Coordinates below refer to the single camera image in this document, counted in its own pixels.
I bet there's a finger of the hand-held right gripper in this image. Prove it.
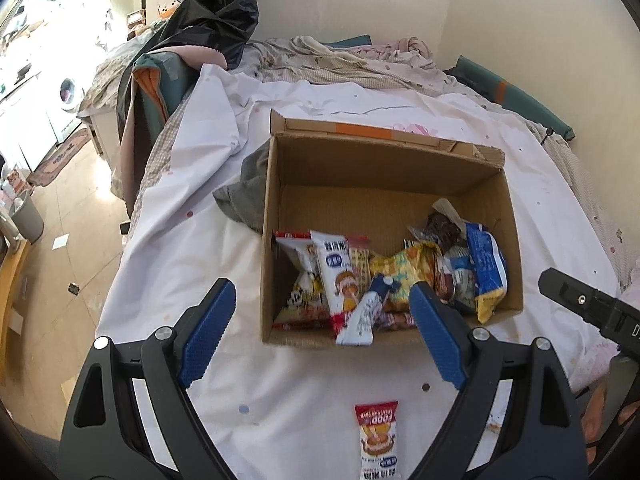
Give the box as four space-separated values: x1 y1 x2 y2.
539 267 603 333

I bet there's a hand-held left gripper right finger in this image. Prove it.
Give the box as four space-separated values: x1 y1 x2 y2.
407 280 588 480

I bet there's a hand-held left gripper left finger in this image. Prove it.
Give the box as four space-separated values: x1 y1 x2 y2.
59 278 237 480

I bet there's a yellow snack packet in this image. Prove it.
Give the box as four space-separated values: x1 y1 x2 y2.
369 242 443 311

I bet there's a cardboard box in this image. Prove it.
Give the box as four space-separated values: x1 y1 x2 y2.
260 108 525 347

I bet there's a grey blue snack packet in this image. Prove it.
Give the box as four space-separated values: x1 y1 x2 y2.
440 245 476 306

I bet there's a white blue snack packet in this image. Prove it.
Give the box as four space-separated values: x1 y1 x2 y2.
335 275 401 347

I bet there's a red edged cartoon snack packet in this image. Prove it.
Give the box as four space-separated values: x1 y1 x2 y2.
272 230 331 331

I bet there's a brown snack packet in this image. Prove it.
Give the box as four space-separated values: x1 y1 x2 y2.
407 199 468 251

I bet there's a red white snack packet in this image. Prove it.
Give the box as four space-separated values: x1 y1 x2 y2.
355 401 399 480

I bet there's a long white cartoon snack packet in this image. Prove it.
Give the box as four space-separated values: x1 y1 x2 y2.
309 230 361 338

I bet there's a grey cloth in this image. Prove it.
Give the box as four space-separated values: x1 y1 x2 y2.
214 142 271 233

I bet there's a teal mat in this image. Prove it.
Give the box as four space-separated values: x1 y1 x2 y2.
447 56 576 142

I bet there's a grey waste bin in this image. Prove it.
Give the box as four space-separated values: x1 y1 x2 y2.
7 190 45 243

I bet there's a white cabinet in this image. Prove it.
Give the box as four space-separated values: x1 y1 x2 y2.
80 105 123 166

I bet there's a patterned floor rug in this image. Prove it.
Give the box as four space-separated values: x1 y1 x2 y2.
27 127 91 188

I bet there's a teal orange cushion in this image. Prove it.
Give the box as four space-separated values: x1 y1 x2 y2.
131 52 201 126

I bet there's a white washing machine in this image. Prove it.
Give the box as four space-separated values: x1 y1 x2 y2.
47 76 83 143

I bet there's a pink cloth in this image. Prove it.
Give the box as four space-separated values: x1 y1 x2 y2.
172 45 228 68

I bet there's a crumpled floral blanket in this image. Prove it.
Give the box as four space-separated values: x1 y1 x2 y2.
245 35 451 96

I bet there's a teal pillow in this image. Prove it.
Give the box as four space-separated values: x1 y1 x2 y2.
320 35 373 52

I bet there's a black plastic bag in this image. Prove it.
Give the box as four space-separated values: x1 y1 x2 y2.
116 0 260 136

